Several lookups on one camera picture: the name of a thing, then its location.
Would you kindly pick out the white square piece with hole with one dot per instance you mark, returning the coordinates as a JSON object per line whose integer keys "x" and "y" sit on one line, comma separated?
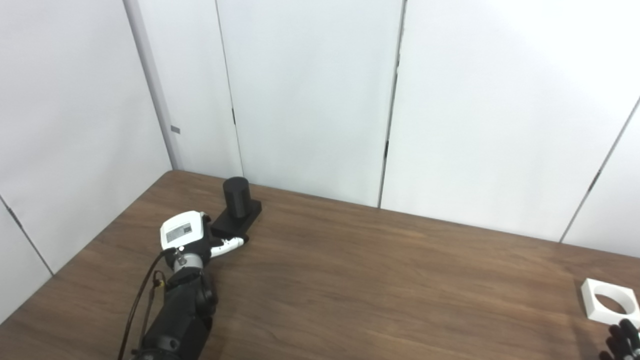
{"x": 595, "y": 305}

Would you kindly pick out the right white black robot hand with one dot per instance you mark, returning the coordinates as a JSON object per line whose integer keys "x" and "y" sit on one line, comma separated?
{"x": 625, "y": 345}

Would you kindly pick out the black peg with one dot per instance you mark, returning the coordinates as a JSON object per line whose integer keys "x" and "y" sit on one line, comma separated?
{"x": 236, "y": 200}

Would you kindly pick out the grey wall corner post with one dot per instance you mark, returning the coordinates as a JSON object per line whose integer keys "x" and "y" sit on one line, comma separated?
{"x": 155, "y": 90}

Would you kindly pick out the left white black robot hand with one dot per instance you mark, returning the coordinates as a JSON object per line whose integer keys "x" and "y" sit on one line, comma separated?
{"x": 182, "y": 230}

